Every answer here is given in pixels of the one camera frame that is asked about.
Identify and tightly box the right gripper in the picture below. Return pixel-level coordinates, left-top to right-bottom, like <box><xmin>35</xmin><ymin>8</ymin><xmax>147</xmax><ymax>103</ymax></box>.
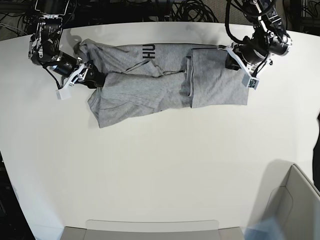
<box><xmin>49</xmin><ymin>51</ymin><xmax>107</xmax><ymax>89</ymax></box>

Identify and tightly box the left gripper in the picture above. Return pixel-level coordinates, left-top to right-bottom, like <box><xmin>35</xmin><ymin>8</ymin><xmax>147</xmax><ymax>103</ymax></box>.
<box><xmin>225</xmin><ymin>37</ymin><xmax>271</xmax><ymax>72</ymax></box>

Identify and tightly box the grey T-shirt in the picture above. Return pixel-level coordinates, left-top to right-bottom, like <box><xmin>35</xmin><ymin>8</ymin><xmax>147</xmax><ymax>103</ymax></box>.
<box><xmin>78</xmin><ymin>39</ymin><xmax>249</xmax><ymax>128</ymax></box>

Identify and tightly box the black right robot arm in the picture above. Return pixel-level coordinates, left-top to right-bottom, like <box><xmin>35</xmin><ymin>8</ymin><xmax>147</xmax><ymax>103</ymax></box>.
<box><xmin>28</xmin><ymin>0</ymin><xmax>106</xmax><ymax>90</ymax></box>

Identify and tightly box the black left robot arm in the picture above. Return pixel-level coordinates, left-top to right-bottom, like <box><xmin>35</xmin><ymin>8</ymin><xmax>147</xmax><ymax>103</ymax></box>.
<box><xmin>224</xmin><ymin>0</ymin><xmax>292</xmax><ymax>76</ymax></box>

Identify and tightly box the grey cardboard box bottom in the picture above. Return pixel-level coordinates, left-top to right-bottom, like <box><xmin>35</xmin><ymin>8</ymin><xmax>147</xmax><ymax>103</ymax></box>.
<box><xmin>61</xmin><ymin>219</ymin><xmax>245</xmax><ymax>240</ymax></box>

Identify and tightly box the grey cardboard box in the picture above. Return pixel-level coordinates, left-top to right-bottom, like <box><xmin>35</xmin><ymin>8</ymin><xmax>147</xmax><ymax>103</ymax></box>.
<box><xmin>267</xmin><ymin>164</ymin><xmax>320</xmax><ymax>240</ymax></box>
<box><xmin>61</xmin><ymin>219</ymin><xmax>245</xmax><ymax>240</ymax></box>

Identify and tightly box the grey cardboard box right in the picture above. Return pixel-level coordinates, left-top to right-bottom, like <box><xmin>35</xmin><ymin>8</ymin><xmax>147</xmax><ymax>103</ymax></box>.
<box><xmin>267</xmin><ymin>164</ymin><xmax>320</xmax><ymax>240</ymax></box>

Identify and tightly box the blue cloth in corner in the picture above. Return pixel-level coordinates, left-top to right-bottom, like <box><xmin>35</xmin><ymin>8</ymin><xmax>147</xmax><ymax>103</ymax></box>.
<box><xmin>243</xmin><ymin>217</ymin><xmax>286</xmax><ymax>240</ymax></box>

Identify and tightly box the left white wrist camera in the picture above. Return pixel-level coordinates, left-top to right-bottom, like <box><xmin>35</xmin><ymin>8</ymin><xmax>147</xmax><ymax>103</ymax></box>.
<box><xmin>217</xmin><ymin>45</ymin><xmax>259</xmax><ymax>90</ymax></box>

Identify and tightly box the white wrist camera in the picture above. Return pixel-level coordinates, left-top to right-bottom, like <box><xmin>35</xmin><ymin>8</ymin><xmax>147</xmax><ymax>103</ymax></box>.
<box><xmin>217</xmin><ymin>45</ymin><xmax>259</xmax><ymax>90</ymax></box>
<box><xmin>56</xmin><ymin>63</ymin><xmax>91</xmax><ymax>101</ymax></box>

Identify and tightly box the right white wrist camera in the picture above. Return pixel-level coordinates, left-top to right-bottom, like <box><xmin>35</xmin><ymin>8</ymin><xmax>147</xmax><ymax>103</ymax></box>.
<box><xmin>56</xmin><ymin>63</ymin><xmax>91</xmax><ymax>101</ymax></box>

